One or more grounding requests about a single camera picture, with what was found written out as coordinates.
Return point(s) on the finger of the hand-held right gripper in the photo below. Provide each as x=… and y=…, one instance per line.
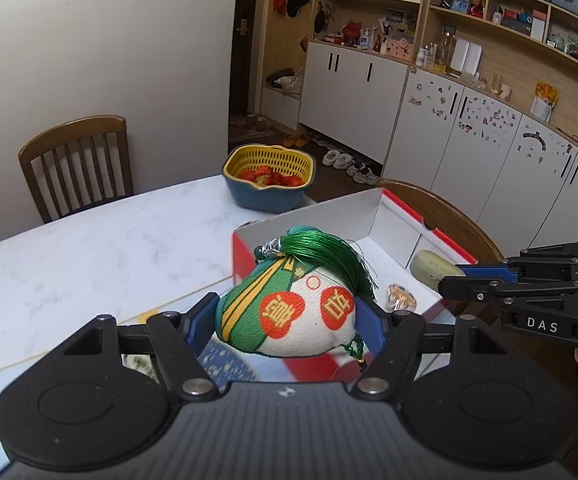
x=464, y=289
x=484, y=271

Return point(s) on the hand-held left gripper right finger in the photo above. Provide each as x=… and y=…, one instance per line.
x=371, y=326

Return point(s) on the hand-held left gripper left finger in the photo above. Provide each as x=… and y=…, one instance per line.
x=200, y=325

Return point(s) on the round pale green container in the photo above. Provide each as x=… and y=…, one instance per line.
x=431, y=262

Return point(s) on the silver foil snack packet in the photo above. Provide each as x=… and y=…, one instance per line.
x=139, y=364

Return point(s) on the green white embroidered tassel sachet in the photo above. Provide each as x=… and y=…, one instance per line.
x=289, y=312

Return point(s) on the red white cardboard box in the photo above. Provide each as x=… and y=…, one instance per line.
x=394, y=230

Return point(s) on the striped seashell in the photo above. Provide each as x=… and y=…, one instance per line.
x=401, y=299

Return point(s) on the blue patterned table mat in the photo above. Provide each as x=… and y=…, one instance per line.
x=229, y=367

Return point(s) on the brown wooden round-back chair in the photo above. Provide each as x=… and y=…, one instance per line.
x=449, y=210

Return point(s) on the long white stickered cabinet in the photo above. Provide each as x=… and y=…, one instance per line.
x=494, y=160

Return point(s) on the yellow blue strainer basket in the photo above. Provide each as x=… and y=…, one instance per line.
x=264, y=197

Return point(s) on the grey white sneakers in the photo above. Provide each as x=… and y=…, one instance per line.
x=364, y=173

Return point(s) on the pile of strawberries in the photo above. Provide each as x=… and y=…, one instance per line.
x=269, y=177

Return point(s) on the yellow paper calendar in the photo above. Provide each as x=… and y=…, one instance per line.
x=544, y=100

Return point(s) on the yellow slippers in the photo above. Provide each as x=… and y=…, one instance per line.
x=294, y=140

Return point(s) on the brown wooden slat chair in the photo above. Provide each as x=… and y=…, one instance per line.
x=76, y=160

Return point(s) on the white rectangular containers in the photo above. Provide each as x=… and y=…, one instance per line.
x=466, y=55

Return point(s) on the clear tall bottle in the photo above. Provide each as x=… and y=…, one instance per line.
x=446, y=50

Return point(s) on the white lower cabinet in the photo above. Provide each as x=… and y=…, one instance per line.
x=349, y=90

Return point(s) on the pink storage box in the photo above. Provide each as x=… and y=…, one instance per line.
x=400, y=47

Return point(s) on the dark bag on bench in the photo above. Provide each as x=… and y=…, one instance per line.
x=284, y=79

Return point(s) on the red teapot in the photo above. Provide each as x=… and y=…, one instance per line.
x=351, y=30

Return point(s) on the dark entrance door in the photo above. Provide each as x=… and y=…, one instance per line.
x=243, y=35

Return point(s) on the wooden wall shelf unit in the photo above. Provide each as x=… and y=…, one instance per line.
x=519, y=55

